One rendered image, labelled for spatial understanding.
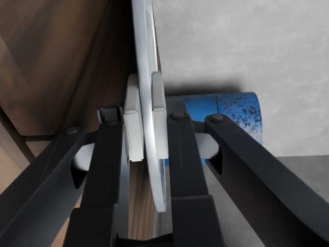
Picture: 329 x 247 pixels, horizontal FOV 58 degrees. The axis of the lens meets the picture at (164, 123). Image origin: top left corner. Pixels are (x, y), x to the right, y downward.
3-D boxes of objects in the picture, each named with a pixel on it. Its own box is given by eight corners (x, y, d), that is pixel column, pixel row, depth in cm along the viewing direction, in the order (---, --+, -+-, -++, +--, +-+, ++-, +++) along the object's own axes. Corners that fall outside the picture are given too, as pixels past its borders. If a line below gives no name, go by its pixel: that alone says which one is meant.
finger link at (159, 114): (151, 110, 15) (166, 108, 15) (151, 71, 21) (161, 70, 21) (156, 160, 16) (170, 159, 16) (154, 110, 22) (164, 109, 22)
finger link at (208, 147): (168, 137, 14) (232, 132, 14) (163, 98, 18) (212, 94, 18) (170, 164, 14) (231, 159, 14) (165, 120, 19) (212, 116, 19)
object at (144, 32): (150, 32, 50) (154, 32, 50) (162, 211, 42) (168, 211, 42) (121, -190, 22) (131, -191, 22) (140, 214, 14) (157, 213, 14)
